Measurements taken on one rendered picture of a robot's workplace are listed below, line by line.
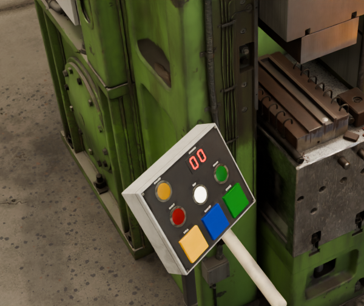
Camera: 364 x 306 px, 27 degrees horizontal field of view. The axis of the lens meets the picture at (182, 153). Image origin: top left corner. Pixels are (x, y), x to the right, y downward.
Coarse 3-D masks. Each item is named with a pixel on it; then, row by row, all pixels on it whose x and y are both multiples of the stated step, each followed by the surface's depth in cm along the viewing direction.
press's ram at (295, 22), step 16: (272, 0) 213; (288, 0) 205; (304, 0) 208; (320, 0) 211; (336, 0) 214; (352, 0) 217; (272, 16) 217; (288, 16) 209; (304, 16) 212; (320, 16) 215; (336, 16) 218; (288, 32) 213; (304, 32) 215
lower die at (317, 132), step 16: (288, 64) 269; (272, 80) 264; (304, 80) 262; (272, 96) 258; (288, 96) 257; (320, 96) 255; (272, 112) 252; (288, 112) 251; (304, 112) 250; (336, 112) 248; (288, 128) 246; (304, 128) 245; (320, 128) 245; (336, 128) 248; (304, 144) 246
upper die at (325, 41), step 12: (264, 24) 234; (336, 24) 220; (348, 24) 222; (276, 36) 230; (312, 36) 218; (324, 36) 220; (336, 36) 223; (348, 36) 225; (288, 48) 226; (300, 48) 219; (312, 48) 221; (324, 48) 223; (336, 48) 226; (300, 60) 222
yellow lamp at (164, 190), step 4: (164, 184) 203; (160, 188) 202; (164, 188) 203; (168, 188) 204; (160, 192) 202; (164, 192) 203; (168, 192) 204; (160, 196) 202; (164, 196) 203; (168, 196) 204
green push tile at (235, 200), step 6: (234, 186) 220; (240, 186) 221; (228, 192) 218; (234, 192) 219; (240, 192) 221; (222, 198) 217; (228, 198) 218; (234, 198) 219; (240, 198) 221; (246, 198) 223; (228, 204) 218; (234, 204) 219; (240, 204) 221; (246, 204) 222; (234, 210) 219; (240, 210) 221; (234, 216) 219
